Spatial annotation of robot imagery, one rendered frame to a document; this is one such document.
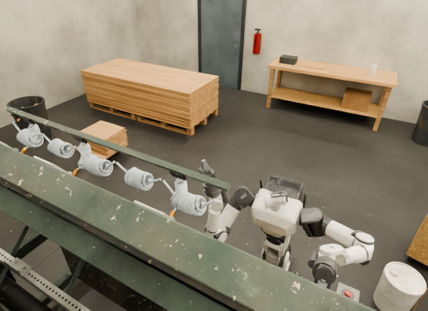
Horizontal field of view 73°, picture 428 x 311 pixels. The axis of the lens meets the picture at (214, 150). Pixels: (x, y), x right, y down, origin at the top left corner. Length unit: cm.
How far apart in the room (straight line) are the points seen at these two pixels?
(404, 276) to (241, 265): 242
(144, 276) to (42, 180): 43
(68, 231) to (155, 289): 40
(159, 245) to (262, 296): 26
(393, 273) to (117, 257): 237
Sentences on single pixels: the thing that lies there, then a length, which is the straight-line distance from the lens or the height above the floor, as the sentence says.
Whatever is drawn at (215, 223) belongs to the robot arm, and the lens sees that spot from 169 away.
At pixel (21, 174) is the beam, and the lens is 110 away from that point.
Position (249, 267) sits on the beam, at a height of 194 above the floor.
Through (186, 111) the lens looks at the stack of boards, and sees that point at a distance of 483.
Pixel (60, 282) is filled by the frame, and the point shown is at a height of 18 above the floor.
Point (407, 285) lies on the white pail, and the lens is 297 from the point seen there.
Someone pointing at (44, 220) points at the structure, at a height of 168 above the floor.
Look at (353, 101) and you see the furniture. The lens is 591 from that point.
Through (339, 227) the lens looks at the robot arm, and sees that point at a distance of 163.
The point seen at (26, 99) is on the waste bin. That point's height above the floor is 60.
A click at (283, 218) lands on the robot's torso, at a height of 132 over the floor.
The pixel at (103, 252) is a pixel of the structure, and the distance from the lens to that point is 107.
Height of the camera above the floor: 248
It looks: 32 degrees down
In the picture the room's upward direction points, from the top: 1 degrees clockwise
